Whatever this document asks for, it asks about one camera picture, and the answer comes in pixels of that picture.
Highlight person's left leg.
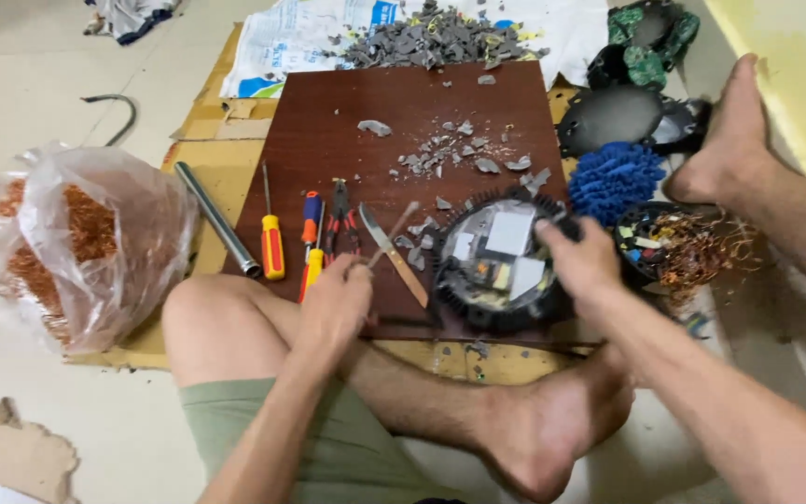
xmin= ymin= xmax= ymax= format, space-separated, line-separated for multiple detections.
xmin=161 ymin=273 xmax=639 ymax=504

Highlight black bowl of wire scraps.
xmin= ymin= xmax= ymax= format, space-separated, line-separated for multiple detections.
xmin=613 ymin=202 xmax=762 ymax=296

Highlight orange and blue screwdriver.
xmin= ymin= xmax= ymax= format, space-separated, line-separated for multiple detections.
xmin=301 ymin=190 xmax=324 ymax=247

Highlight black lamp shell part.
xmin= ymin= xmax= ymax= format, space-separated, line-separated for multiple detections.
xmin=648 ymin=97 xmax=713 ymax=156

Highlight yellow and orange screwdriver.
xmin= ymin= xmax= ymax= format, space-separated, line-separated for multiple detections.
xmin=297 ymin=202 xmax=326 ymax=304

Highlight thin metal pick tool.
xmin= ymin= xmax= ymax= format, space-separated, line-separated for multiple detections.
xmin=344 ymin=202 xmax=421 ymax=274

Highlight green shorts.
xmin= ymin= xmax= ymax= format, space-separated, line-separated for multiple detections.
xmin=179 ymin=378 xmax=470 ymax=504

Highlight person's right leg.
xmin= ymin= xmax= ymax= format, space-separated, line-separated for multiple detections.
xmin=663 ymin=54 xmax=806 ymax=313

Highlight torn cardboard piece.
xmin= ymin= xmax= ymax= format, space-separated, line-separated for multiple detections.
xmin=0 ymin=397 xmax=83 ymax=504

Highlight white paper scrap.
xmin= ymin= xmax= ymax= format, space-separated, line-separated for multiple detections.
xmin=0 ymin=482 xmax=47 ymax=504

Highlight pile of grey plastic shards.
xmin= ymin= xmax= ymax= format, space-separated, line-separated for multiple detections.
xmin=322 ymin=0 xmax=551 ymax=71

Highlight yellow and red screwdriver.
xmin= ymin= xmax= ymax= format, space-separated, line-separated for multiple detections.
xmin=261 ymin=161 xmax=286 ymax=281

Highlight bent metal rod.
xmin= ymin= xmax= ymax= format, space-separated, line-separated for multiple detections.
xmin=80 ymin=94 xmax=138 ymax=148

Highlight blue microfibre duster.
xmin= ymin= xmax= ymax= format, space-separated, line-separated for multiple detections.
xmin=568 ymin=142 xmax=668 ymax=227

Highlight black round finned lamp housing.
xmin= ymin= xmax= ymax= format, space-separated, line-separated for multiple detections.
xmin=431 ymin=185 xmax=584 ymax=334

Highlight black round lamp cover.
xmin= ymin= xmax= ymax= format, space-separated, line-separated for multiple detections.
xmin=557 ymin=85 xmax=667 ymax=159

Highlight wooden-handled knife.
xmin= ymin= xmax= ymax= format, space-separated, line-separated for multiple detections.
xmin=359 ymin=203 xmax=431 ymax=309

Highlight scattered grey plastic crumbs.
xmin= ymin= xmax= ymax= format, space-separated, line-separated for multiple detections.
xmin=389 ymin=119 xmax=552 ymax=198

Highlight person's leg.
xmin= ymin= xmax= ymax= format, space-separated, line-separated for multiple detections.
xmin=161 ymin=273 xmax=639 ymax=504
xmin=663 ymin=54 xmax=806 ymax=313

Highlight heap of green circuit boards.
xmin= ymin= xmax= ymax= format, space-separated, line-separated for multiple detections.
xmin=587 ymin=0 xmax=702 ymax=91

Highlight dark brown wooden board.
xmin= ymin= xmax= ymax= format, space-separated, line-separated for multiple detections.
xmin=221 ymin=61 xmax=603 ymax=348

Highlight grey metal pipe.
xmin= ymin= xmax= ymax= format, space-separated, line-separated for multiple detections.
xmin=174 ymin=161 xmax=264 ymax=280

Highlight crumpled cloth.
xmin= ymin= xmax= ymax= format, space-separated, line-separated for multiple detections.
xmin=83 ymin=0 xmax=182 ymax=46

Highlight white woven sack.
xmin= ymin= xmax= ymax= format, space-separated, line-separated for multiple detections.
xmin=220 ymin=0 xmax=611 ymax=99

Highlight flattened brown cardboard sheet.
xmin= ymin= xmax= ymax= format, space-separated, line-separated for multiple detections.
xmin=67 ymin=21 xmax=610 ymax=386

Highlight person's left hand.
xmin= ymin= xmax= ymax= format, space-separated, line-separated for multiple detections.
xmin=297 ymin=253 xmax=376 ymax=353

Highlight person's right hand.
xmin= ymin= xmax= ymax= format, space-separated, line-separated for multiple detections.
xmin=535 ymin=216 xmax=629 ymax=324

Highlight plastic bag of copper wire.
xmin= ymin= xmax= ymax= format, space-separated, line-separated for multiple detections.
xmin=0 ymin=143 xmax=200 ymax=355

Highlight red and black pliers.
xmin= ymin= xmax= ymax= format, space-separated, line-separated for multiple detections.
xmin=324 ymin=178 xmax=362 ymax=267

